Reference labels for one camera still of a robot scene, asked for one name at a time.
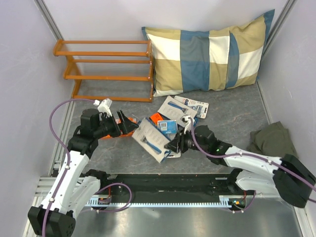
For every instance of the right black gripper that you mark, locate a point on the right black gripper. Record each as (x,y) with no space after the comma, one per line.
(174,145)

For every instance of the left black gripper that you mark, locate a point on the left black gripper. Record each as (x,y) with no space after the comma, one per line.
(126,125)

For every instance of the clear blister razor pack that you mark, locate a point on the clear blister razor pack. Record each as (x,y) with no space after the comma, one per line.
(167,130)

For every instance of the white box blue razor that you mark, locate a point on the white box blue razor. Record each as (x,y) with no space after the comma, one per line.
(149,137)
(175,110)

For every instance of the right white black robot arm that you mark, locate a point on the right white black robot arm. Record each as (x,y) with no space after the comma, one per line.
(292,180)

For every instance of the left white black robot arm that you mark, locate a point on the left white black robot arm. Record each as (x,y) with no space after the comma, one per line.
(56,215)

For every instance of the orange wooden two-tier shelf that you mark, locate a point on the orange wooden two-tier shelf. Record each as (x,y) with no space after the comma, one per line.
(121,70)

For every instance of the orange black razor pack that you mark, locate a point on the orange black razor pack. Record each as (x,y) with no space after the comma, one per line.
(156,117)

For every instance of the Gillette razor blister pack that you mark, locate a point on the Gillette razor blister pack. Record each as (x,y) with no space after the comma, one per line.
(200,107)

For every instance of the blue beige checkered pillow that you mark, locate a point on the blue beige checkered pillow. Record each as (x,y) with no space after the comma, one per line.
(212,60)

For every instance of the olive green cloth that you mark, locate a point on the olive green cloth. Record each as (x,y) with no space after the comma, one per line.
(274,140)

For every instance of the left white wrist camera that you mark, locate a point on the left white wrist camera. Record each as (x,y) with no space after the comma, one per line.
(104,105)

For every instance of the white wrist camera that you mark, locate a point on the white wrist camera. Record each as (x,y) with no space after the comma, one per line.
(189,123)
(104,105)

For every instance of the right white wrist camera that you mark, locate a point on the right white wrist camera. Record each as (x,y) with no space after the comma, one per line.
(189,123)

